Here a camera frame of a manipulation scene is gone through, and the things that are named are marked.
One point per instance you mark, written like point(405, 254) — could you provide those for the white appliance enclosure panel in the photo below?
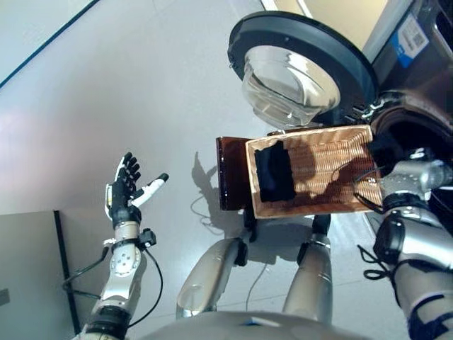
point(382, 32)

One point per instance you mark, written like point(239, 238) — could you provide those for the grey cabinet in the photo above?
point(32, 276)

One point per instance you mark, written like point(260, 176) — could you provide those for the black garment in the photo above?
point(385, 152)
point(274, 173)

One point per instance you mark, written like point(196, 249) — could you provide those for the white counter cabinet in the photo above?
point(336, 17)

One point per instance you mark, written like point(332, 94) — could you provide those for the folded black garment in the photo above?
point(274, 173)

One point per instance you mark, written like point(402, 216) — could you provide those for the round glass washer door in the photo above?
point(301, 32)

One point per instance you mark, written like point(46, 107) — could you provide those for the brown wicker laundry basket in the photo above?
point(329, 159)

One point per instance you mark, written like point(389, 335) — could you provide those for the right silver robot leg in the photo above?
point(313, 276)

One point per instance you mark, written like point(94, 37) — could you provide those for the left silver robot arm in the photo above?
point(122, 262)

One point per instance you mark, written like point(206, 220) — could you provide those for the dark brown wooden stool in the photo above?
point(231, 170)

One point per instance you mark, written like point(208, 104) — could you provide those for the left silver robot leg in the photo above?
point(209, 272)

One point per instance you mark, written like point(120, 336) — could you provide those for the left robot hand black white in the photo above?
point(122, 198)

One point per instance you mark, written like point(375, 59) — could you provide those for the grey robot torso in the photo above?
point(255, 327)

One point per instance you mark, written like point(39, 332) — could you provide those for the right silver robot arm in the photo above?
point(410, 241)

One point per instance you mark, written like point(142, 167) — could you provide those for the silver robot leg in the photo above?
point(313, 276)
point(209, 272)

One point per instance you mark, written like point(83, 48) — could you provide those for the dark grey washing machine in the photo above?
point(424, 88)

